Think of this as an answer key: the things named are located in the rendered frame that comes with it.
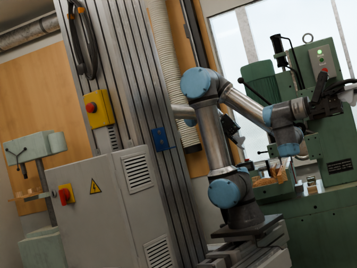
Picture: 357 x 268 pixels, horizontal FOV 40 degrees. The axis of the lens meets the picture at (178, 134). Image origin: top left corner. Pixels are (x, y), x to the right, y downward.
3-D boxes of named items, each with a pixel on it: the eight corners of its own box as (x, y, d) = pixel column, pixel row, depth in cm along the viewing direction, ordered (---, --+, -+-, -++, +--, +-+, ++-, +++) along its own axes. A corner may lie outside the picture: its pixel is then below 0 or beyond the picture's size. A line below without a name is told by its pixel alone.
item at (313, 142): (309, 158, 242) (303, 135, 242) (323, 155, 240) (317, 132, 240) (309, 160, 233) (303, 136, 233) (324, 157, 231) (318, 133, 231)
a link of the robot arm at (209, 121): (251, 199, 188) (215, 64, 189) (240, 208, 174) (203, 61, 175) (222, 204, 193) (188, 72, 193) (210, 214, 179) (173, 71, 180)
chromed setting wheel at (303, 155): (293, 162, 244) (287, 139, 244) (318, 157, 241) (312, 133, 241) (293, 163, 241) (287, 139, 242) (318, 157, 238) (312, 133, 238)
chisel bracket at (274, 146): (271, 159, 261) (266, 144, 261) (297, 153, 258) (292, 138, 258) (270, 161, 254) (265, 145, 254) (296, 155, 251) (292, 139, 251)
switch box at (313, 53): (315, 82, 239) (307, 51, 240) (336, 76, 237) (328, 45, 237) (316, 82, 234) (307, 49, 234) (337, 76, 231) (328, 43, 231)
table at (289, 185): (246, 185, 295) (244, 176, 295) (296, 174, 287) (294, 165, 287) (231, 205, 237) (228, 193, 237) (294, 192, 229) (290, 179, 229)
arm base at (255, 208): (254, 227, 185) (247, 202, 185) (221, 231, 195) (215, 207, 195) (271, 216, 197) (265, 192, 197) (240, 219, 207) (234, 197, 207)
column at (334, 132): (322, 181, 263) (289, 53, 264) (364, 172, 257) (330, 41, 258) (323, 188, 241) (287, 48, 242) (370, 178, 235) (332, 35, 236)
